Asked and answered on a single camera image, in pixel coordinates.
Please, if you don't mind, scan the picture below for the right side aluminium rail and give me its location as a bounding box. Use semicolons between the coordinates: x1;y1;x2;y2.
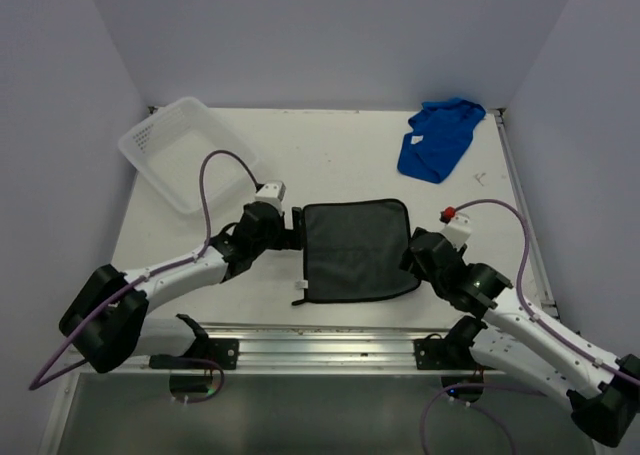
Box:
489;108;560;320

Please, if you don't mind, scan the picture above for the purple towel black trim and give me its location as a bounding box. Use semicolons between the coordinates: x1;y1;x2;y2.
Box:
292;198;421;306

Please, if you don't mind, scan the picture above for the blue towel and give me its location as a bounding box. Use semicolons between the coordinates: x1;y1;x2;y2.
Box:
396;98;486;184

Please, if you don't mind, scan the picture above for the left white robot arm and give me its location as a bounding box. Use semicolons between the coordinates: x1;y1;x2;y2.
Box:
59;201;302;373

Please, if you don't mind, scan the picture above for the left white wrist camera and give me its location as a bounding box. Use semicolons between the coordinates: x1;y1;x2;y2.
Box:
254;181;286;212

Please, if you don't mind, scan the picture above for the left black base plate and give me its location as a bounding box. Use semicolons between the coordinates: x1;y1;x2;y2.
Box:
149;338;239;370

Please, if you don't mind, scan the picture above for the white plastic basket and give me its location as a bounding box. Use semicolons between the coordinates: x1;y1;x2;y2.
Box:
118;97;264;216

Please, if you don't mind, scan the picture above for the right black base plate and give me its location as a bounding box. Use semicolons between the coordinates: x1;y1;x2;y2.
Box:
412;334;452;371

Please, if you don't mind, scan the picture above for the aluminium mounting rail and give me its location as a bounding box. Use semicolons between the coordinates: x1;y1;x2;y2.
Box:
74;324;584;376

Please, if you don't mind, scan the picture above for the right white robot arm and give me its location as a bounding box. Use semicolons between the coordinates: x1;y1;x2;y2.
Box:
401;228;639;448

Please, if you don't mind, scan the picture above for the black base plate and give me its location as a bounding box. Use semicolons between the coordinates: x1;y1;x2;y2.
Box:
149;338;239;370
412;334;452;371

